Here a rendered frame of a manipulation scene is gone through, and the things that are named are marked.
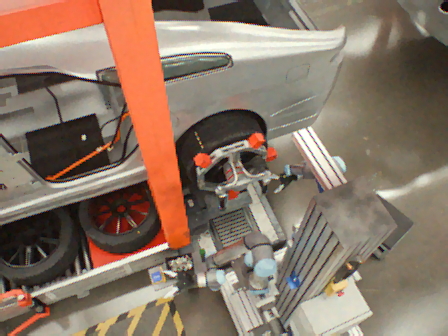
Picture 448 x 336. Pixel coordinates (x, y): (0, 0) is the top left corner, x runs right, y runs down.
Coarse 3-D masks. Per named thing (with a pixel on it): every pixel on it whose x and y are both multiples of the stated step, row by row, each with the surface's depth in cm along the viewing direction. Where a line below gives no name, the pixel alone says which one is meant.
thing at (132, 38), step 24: (120, 0) 129; (144, 0) 132; (120, 24) 136; (144, 24) 140; (120, 48) 144; (144, 48) 148; (120, 72) 153; (144, 72) 157; (144, 96) 168; (144, 120) 180; (168, 120) 186; (144, 144) 194; (168, 144) 201; (168, 168) 219; (168, 192) 240; (168, 216) 265; (168, 240) 297
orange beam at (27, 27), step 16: (0, 0) 124; (16, 0) 125; (32, 0) 125; (48, 0) 125; (64, 0) 126; (80, 0) 127; (96, 0) 130; (0, 16) 122; (16, 16) 124; (32, 16) 126; (48, 16) 128; (64, 16) 130; (80, 16) 132; (96, 16) 134; (0, 32) 126; (16, 32) 128; (32, 32) 130; (48, 32) 132
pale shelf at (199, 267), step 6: (198, 252) 322; (192, 258) 320; (198, 258) 320; (162, 264) 317; (198, 264) 318; (204, 264) 318; (150, 270) 315; (156, 270) 315; (198, 270) 315; (204, 270) 315; (150, 276) 312; (192, 276) 313; (162, 282) 310; (168, 282) 310; (174, 282) 310; (156, 288) 308; (162, 288) 309
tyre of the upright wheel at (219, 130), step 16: (224, 112) 301; (240, 112) 307; (192, 128) 302; (208, 128) 296; (224, 128) 293; (240, 128) 296; (256, 128) 306; (192, 144) 299; (208, 144) 291; (224, 144) 294; (192, 160) 298; (192, 176) 314
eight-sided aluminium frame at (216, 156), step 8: (240, 144) 294; (248, 144) 294; (216, 152) 291; (224, 152) 291; (232, 152) 291; (256, 152) 303; (264, 152) 308; (216, 160) 292; (200, 168) 299; (208, 168) 297; (256, 168) 332; (200, 176) 301; (200, 184) 312; (208, 184) 326; (216, 184) 331; (224, 184) 336
